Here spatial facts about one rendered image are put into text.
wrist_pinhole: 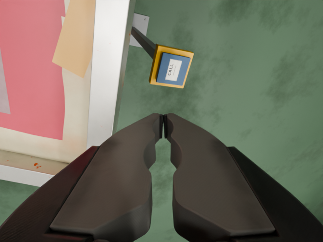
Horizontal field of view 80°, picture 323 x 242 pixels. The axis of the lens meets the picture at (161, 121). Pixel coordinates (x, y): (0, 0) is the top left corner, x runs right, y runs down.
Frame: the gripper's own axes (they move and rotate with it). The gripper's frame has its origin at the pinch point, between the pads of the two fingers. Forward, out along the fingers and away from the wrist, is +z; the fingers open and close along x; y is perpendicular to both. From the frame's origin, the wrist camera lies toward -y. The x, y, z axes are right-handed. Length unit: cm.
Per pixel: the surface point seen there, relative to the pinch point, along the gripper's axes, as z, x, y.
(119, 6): 14.1, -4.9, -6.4
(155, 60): 54, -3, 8
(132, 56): 148, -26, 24
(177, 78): 55, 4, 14
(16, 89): 17.9, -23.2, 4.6
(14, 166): 14.6, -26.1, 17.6
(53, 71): 17.8, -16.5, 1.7
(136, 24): 147, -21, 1
